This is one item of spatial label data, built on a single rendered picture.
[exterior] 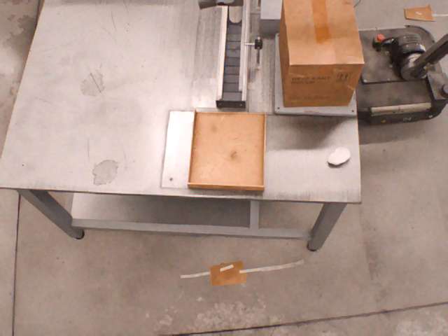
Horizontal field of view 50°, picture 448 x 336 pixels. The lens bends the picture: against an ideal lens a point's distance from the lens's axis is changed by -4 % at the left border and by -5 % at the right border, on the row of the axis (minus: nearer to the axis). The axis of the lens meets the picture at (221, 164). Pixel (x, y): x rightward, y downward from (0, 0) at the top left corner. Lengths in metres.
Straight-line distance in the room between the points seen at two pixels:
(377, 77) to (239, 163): 1.18
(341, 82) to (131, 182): 0.79
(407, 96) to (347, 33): 1.06
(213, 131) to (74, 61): 0.65
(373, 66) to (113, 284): 1.75
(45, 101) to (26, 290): 1.08
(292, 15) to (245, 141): 0.47
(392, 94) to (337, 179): 1.03
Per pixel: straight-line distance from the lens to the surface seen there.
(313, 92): 1.74
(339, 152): 1.75
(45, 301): 2.63
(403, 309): 2.56
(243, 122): 1.80
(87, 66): 2.04
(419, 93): 2.73
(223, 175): 1.71
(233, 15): 1.97
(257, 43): 1.83
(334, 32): 1.69
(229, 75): 1.85
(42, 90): 2.04
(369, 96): 2.64
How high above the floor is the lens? 2.42
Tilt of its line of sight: 66 degrees down
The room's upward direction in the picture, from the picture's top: 6 degrees counter-clockwise
